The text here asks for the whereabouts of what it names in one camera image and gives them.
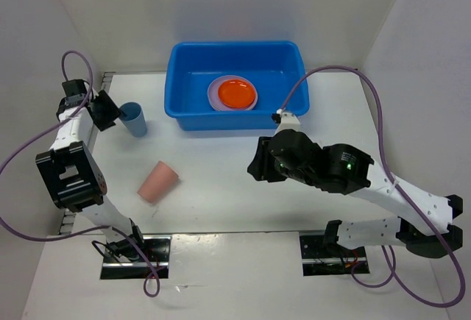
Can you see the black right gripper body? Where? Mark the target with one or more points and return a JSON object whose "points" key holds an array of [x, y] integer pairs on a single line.
{"points": [[278, 171]]}

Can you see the blue cup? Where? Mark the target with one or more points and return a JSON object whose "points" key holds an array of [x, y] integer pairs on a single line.
{"points": [[132, 117]]}

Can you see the orange plate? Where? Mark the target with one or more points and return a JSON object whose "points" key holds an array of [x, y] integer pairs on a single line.
{"points": [[237, 93]]}

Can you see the purple plate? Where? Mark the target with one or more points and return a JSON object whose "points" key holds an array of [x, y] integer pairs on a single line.
{"points": [[215, 103]]}

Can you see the salmon pink cup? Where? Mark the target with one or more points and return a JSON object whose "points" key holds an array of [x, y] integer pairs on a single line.
{"points": [[158, 183]]}

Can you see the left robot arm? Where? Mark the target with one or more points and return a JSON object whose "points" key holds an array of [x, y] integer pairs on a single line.
{"points": [[71, 175]]}

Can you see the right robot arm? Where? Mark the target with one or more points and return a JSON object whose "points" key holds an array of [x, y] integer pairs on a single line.
{"points": [[420, 221]]}

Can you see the blue plastic bin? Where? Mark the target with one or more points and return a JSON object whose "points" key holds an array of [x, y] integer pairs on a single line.
{"points": [[273, 67]]}

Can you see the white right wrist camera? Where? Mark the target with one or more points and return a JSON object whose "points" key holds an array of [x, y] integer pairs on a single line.
{"points": [[285, 120]]}

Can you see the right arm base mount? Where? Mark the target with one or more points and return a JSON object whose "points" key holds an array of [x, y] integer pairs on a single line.
{"points": [[325, 260]]}

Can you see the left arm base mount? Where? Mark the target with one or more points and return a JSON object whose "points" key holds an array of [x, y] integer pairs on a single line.
{"points": [[156, 248]]}

